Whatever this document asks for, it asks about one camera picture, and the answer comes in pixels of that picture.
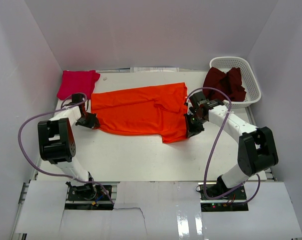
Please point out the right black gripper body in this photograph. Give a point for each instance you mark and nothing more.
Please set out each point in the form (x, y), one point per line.
(193, 118)

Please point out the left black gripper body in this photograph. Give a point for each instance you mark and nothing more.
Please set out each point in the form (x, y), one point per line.
(87, 120)

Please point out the orange t shirt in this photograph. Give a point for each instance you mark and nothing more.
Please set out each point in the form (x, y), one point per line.
(152, 110)

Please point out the dark red t shirt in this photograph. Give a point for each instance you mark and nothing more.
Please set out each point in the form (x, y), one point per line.
(229, 83)

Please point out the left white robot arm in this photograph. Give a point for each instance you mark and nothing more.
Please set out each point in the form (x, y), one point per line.
(57, 144)

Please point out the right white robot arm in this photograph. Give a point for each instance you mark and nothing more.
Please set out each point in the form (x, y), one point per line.
(256, 146)

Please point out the folded pink t shirt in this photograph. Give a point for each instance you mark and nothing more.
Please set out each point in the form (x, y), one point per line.
(77, 82)

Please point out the white plastic basket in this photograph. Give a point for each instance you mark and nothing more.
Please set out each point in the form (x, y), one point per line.
(249, 82)

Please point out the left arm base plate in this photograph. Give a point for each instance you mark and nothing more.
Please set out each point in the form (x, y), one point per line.
(90, 195)

